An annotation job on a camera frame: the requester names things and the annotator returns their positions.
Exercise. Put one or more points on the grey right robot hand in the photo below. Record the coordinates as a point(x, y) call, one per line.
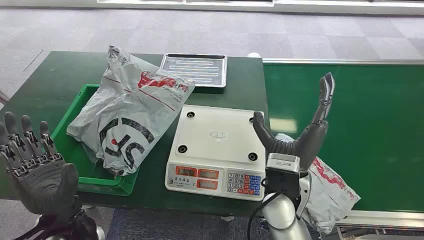
point(309, 142)

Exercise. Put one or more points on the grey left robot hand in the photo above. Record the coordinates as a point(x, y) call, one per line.
point(43, 185)

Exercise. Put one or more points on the small grey package red print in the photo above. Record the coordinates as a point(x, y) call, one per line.
point(331, 195)

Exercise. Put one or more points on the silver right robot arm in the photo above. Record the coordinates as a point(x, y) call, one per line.
point(281, 215)

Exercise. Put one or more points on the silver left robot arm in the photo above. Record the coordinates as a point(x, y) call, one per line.
point(79, 228)

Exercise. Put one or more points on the large grey package black logo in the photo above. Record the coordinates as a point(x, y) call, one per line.
point(132, 112)

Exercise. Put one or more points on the green plastic bin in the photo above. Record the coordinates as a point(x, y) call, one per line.
point(76, 155)

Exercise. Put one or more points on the white electronic scale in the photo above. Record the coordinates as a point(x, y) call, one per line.
point(215, 139)

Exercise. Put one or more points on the white round knob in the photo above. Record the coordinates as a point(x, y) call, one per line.
point(254, 55)

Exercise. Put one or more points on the silver metal tray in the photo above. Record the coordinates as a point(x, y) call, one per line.
point(195, 69)

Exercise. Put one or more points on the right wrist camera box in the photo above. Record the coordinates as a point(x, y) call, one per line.
point(283, 172)

